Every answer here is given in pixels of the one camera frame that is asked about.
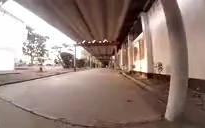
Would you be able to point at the leafy tree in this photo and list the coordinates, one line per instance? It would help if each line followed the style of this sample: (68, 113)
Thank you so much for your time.
(36, 46)

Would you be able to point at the pale building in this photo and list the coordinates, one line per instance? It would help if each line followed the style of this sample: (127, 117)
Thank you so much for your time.
(1, 60)

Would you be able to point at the corrugated roof canopy with posts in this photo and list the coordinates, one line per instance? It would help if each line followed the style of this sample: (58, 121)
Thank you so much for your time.
(90, 23)

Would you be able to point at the white building with dark windows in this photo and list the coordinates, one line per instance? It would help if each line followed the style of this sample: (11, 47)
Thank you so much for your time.
(200, 40)

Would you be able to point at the bare earth strip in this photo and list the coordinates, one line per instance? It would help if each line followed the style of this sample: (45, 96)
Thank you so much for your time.
(23, 75)

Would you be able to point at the dirt strip beside building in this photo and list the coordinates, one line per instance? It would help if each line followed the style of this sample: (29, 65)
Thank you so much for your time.
(156, 88)

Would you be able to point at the grey concrete walkway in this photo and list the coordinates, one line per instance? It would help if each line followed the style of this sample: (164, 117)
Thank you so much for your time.
(83, 96)

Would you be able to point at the thin sparse tree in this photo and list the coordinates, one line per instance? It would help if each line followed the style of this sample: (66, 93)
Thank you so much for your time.
(60, 50)

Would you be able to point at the dark bush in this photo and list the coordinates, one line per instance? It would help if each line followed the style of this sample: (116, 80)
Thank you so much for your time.
(67, 60)

